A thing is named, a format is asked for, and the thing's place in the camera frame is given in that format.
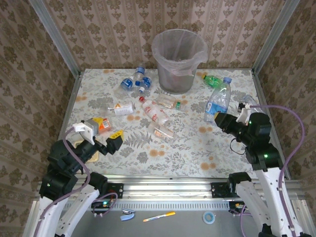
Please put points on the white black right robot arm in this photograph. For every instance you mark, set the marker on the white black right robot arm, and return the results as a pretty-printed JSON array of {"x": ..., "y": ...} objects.
[{"x": 269, "y": 187}]

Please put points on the long aluminium mounting rail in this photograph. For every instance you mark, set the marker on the long aluminium mounting rail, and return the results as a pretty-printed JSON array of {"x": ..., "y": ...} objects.
[{"x": 168, "y": 188}]

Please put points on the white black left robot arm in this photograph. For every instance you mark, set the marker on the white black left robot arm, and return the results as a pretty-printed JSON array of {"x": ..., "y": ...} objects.
[{"x": 81, "y": 207}]

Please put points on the floral tablecloth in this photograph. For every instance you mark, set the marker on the floral tablecloth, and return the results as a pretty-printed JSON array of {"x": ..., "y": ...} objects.
[{"x": 172, "y": 163}]

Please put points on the translucent pink bin liner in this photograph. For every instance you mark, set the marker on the translucent pink bin liner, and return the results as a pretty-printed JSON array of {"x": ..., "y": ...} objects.
[{"x": 198, "y": 55}]

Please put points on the grey plastic waste bin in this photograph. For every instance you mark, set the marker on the grey plastic waste bin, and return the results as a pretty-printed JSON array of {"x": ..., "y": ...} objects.
[{"x": 175, "y": 82}]

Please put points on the control board orange connector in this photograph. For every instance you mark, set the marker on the control board orange connector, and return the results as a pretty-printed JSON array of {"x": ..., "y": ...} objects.
[{"x": 238, "y": 205}]

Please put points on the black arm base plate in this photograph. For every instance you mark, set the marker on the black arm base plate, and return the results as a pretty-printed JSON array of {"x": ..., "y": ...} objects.
[
  {"x": 118, "y": 190},
  {"x": 217, "y": 190}
]

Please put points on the blue label water bottle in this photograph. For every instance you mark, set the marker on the blue label water bottle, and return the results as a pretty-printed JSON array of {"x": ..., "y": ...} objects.
[
  {"x": 145, "y": 83},
  {"x": 127, "y": 83}
]

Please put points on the white orange marker pen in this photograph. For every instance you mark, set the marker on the white orange marker pen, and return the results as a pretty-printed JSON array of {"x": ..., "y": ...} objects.
[{"x": 159, "y": 216}]

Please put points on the blue stapler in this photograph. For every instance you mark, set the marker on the blue stapler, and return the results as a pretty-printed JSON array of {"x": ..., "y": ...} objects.
[{"x": 127, "y": 214}]

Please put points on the blue tape roll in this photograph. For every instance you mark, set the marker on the blue tape roll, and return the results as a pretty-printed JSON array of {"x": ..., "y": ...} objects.
[{"x": 205, "y": 217}]

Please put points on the clear bottle pale orange label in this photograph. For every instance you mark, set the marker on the clear bottle pale orange label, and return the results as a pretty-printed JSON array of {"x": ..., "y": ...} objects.
[{"x": 161, "y": 133}]

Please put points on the white label bottle orange triangle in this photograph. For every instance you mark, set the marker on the white label bottle orange triangle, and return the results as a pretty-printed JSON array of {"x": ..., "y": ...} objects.
[{"x": 121, "y": 109}]

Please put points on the clear bottle blue cap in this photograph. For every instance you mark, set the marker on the clear bottle blue cap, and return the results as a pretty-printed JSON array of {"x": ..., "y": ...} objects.
[{"x": 139, "y": 74}]

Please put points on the large blue label bottle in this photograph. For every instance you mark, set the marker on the large blue label bottle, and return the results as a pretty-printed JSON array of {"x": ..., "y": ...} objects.
[{"x": 217, "y": 103}]

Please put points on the green plastic bottle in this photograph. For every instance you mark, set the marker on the green plastic bottle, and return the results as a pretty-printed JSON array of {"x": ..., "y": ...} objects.
[{"x": 213, "y": 81}]

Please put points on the clear bottle green cap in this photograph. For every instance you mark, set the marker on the clear bottle green cap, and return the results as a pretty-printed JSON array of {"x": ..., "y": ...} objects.
[{"x": 171, "y": 101}]

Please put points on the control board green light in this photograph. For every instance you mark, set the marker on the control board green light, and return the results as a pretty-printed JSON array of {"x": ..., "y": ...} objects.
[{"x": 103, "y": 204}]

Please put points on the aluminium table side rail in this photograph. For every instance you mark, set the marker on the aluminium table side rail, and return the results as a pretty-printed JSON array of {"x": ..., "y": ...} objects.
[
  {"x": 73, "y": 96},
  {"x": 259, "y": 86}
]

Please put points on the red cap white label bottle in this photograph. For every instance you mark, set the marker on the red cap white label bottle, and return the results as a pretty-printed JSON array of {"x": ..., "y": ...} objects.
[{"x": 155, "y": 112}]

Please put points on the clear unlabelled plastic bottle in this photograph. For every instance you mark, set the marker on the clear unlabelled plastic bottle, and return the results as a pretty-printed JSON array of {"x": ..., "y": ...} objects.
[{"x": 249, "y": 100}]

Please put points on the aluminium frame post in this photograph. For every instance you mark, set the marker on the aluminium frame post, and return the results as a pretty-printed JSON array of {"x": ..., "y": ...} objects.
[
  {"x": 274, "y": 37},
  {"x": 53, "y": 37}
]

